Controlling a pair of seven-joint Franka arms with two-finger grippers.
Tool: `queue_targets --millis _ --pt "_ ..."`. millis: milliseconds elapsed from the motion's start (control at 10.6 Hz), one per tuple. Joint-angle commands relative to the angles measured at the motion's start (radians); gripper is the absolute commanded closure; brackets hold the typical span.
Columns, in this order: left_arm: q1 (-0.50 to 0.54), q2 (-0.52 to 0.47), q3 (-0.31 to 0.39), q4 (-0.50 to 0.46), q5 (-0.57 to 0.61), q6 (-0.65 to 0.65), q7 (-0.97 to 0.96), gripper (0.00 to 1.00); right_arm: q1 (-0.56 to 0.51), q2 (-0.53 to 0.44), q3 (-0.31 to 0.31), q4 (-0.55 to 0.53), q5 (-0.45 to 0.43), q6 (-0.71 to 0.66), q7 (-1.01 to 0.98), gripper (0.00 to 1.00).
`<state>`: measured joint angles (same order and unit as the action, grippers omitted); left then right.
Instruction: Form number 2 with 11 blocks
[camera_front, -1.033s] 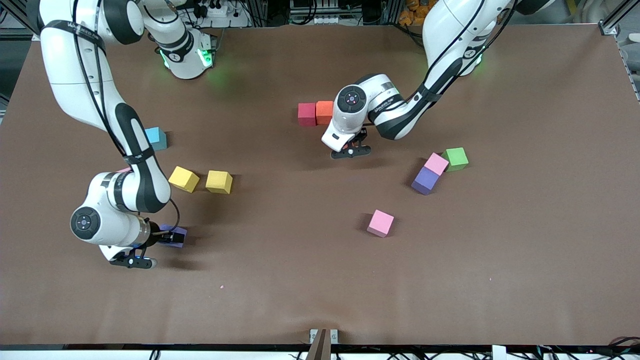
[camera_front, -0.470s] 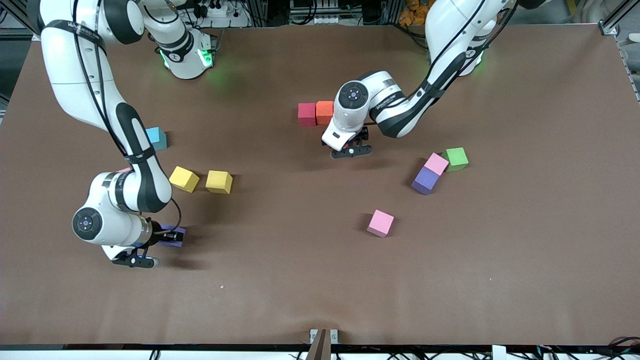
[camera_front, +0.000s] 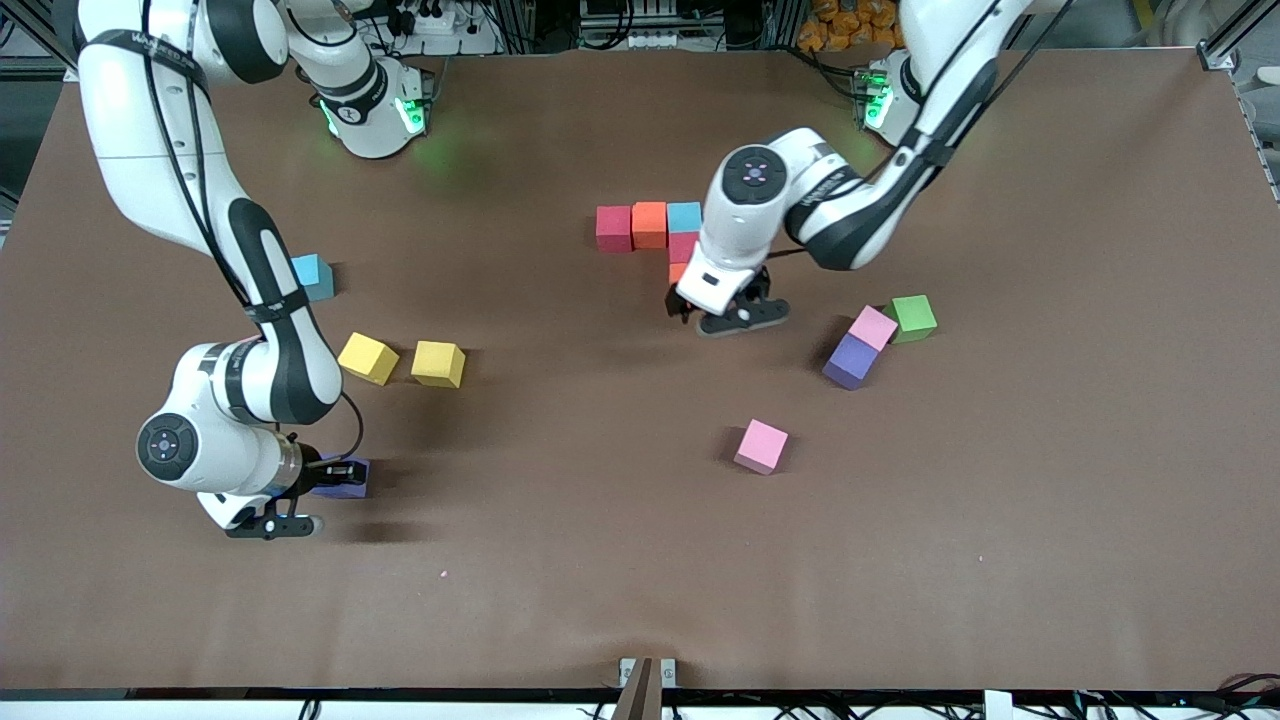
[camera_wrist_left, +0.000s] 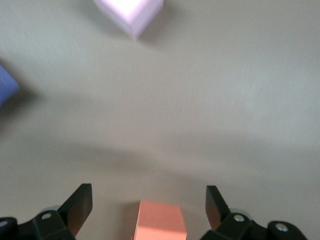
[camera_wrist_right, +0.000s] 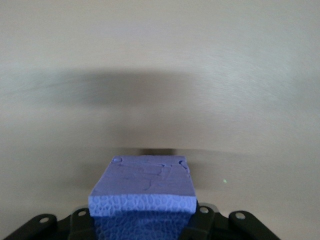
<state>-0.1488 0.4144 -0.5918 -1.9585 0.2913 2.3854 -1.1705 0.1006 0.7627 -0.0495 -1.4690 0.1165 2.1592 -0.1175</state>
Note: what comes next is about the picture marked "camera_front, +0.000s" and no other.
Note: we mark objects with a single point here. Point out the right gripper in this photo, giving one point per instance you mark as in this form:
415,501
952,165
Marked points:
314,474

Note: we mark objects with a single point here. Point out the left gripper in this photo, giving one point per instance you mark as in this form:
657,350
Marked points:
674,304

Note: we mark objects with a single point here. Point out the purple foam cube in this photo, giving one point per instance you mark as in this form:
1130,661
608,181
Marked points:
850,358
345,490

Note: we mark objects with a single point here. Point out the orange foam cube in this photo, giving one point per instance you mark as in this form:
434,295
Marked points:
677,273
649,224

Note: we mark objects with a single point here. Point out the red foam cube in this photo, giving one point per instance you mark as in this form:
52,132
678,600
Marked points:
614,228
682,247

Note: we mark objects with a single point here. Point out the blue foam cube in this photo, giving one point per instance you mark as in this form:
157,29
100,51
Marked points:
315,275
685,217

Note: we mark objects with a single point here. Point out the yellow foam cube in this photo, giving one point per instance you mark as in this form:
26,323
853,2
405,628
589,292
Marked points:
437,362
367,357

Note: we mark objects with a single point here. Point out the pink foam cube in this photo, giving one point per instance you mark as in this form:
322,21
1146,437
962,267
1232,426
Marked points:
761,445
873,327

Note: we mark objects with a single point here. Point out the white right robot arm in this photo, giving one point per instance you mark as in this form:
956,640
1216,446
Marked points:
130,150

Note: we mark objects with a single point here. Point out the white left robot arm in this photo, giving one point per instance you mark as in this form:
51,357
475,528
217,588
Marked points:
740,220

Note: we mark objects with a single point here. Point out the green foam cube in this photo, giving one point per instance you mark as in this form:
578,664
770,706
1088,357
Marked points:
912,316

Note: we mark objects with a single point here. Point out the white electronics box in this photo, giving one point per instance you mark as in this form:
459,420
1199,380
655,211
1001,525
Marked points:
650,40

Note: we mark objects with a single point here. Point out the brown table cover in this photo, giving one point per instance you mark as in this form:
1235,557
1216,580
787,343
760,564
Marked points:
600,560

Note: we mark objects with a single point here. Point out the orange snack bags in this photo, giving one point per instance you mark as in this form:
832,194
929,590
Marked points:
850,20

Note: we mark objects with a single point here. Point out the wooden strip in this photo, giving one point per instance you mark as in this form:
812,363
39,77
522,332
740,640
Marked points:
635,695

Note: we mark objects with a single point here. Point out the white power strip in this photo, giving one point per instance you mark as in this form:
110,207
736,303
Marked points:
435,22

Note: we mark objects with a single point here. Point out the white label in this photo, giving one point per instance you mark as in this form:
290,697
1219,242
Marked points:
997,705

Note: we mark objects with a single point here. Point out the metal table edge bracket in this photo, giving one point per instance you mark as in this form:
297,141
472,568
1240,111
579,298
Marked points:
626,672

